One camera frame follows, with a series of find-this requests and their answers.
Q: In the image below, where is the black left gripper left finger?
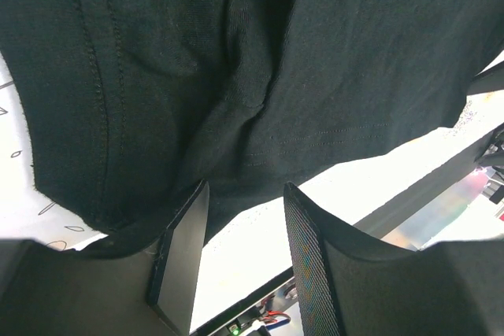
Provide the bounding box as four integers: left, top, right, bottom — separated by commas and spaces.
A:
1, 182, 209, 335

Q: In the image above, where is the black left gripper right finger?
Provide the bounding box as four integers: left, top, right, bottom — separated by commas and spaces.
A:
283, 183, 503, 335

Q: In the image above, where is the black t shirt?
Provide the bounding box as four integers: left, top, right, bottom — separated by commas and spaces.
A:
1, 0, 503, 257

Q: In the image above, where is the floral table mat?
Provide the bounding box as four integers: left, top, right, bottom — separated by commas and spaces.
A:
1, 60, 105, 250

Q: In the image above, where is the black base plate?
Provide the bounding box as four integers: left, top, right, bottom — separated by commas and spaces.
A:
190, 65, 503, 335

